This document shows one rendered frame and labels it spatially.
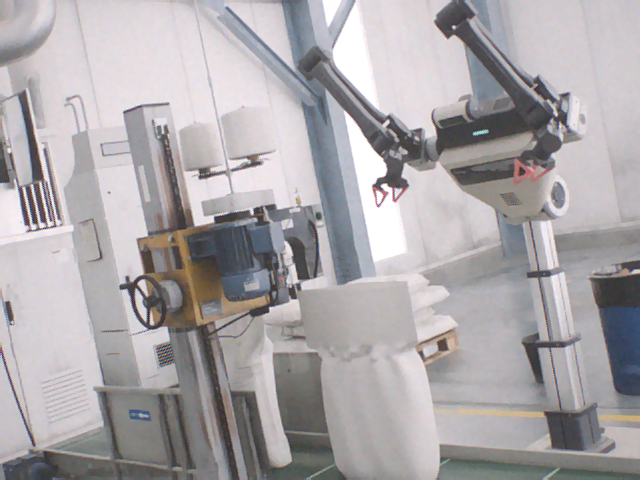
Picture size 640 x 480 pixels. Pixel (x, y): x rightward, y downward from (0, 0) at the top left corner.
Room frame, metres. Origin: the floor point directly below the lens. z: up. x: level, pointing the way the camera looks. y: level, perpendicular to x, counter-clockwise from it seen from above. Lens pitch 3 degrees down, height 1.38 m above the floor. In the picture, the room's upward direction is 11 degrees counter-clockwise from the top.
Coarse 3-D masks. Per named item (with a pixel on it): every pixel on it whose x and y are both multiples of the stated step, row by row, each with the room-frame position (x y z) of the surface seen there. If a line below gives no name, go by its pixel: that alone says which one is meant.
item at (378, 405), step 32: (320, 288) 2.99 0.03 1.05; (352, 288) 2.82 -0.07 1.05; (384, 288) 2.77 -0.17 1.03; (320, 320) 2.96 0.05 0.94; (352, 320) 2.83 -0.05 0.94; (384, 320) 2.78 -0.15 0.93; (320, 352) 2.97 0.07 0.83; (352, 352) 2.83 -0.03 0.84; (384, 352) 2.78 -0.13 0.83; (416, 352) 2.80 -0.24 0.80; (352, 384) 2.84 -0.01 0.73; (384, 384) 2.76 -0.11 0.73; (416, 384) 2.75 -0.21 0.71; (352, 416) 2.87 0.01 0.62; (384, 416) 2.77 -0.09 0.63; (416, 416) 2.73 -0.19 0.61; (352, 448) 2.88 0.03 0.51; (384, 448) 2.79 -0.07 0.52; (416, 448) 2.73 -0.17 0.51
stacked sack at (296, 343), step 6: (294, 336) 6.22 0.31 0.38; (300, 336) 6.17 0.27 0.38; (276, 342) 6.17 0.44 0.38; (282, 342) 6.12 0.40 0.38; (288, 342) 6.09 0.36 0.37; (294, 342) 6.05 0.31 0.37; (300, 342) 6.02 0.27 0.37; (306, 342) 5.98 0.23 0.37; (276, 348) 6.14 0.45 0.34; (282, 348) 6.10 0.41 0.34; (288, 348) 6.06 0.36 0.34; (294, 348) 6.02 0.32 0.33; (300, 348) 5.99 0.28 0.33; (306, 348) 5.95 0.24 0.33
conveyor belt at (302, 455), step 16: (64, 448) 4.22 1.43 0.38; (80, 448) 4.15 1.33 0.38; (96, 448) 4.09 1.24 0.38; (304, 448) 3.43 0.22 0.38; (320, 448) 3.39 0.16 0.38; (288, 464) 3.27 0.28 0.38; (304, 464) 3.23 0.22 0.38; (320, 464) 3.19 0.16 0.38; (448, 464) 2.91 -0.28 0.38; (464, 464) 2.88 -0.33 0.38; (480, 464) 2.85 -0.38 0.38; (496, 464) 2.82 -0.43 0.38; (512, 464) 2.79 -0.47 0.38
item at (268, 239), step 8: (272, 224) 2.72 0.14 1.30; (280, 224) 2.78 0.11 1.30; (256, 232) 2.71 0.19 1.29; (264, 232) 2.70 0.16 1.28; (272, 232) 2.71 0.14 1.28; (280, 232) 2.77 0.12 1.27; (256, 240) 2.71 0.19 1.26; (264, 240) 2.71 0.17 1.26; (272, 240) 2.70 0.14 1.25; (280, 240) 2.76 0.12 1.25; (256, 248) 2.72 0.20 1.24; (264, 248) 2.71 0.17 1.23; (272, 248) 2.70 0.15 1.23; (280, 248) 2.75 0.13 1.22; (272, 256) 2.75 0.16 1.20
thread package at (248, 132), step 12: (240, 108) 2.88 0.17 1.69; (252, 108) 2.83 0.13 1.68; (264, 108) 2.86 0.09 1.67; (228, 120) 2.84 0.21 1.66; (240, 120) 2.82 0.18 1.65; (252, 120) 2.82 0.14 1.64; (264, 120) 2.85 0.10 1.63; (228, 132) 2.85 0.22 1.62; (240, 132) 2.82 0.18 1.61; (252, 132) 2.82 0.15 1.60; (264, 132) 2.84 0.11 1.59; (228, 144) 2.85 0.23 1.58; (240, 144) 2.82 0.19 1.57; (252, 144) 2.82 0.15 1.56; (264, 144) 2.83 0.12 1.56; (228, 156) 2.87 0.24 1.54; (240, 156) 2.83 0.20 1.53; (252, 156) 2.88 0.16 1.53
